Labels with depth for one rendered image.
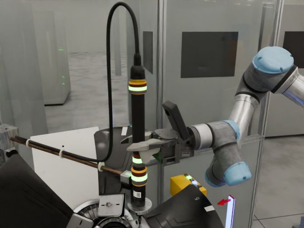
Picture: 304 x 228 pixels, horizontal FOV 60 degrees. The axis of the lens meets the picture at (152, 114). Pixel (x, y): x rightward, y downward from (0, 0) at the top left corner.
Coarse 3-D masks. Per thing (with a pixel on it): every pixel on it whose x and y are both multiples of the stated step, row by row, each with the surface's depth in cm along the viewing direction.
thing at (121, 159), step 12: (96, 132) 92; (108, 132) 91; (120, 132) 90; (96, 144) 90; (108, 144) 89; (120, 144) 87; (96, 156) 89; (120, 156) 84; (132, 156) 83; (120, 168) 82; (108, 180) 82; (108, 192) 80; (120, 192) 78
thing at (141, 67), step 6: (138, 54) 62; (138, 60) 62; (132, 66) 63; (138, 66) 62; (132, 72) 63; (138, 72) 62; (144, 72) 64; (132, 78) 63; (138, 78) 63; (144, 78) 64; (138, 186) 72; (144, 186) 73; (138, 192) 72; (144, 192) 73; (138, 198) 73; (144, 198) 74; (138, 204) 74; (144, 204) 75; (138, 216) 75
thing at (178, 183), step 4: (176, 176) 127; (180, 176) 127; (184, 176) 127; (172, 180) 124; (176, 180) 124; (180, 180) 124; (184, 180) 124; (188, 180) 124; (172, 184) 125; (176, 184) 121; (180, 184) 121; (184, 184) 121; (188, 184) 121; (196, 184) 121; (172, 188) 125; (176, 188) 121; (180, 188) 118; (200, 188) 118; (204, 188) 118; (172, 192) 126; (176, 192) 122; (204, 192) 117
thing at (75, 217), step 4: (72, 216) 71; (76, 216) 71; (80, 216) 71; (72, 220) 72; (76, 220) 72; (80, 220) 72; (84, 220) 72; (88, 220) 72; (68, 224) 72; (72, 224) 72; (76, 224) 72; (84, 224) 72; (88, 224) 72; (92, 224) 72
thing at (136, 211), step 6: (120, 180) 75; (126, 180) 74; (126, 186) 74; (132, 186) 74; (126, 192) 75; (132, 192) 75; (126, 198) 75; (132, 198) 75; (132, 204) 75; (150, 204) 75; (132, 210) 73; (138, 210) 73; (144, 210) 73; (150, 210) 74
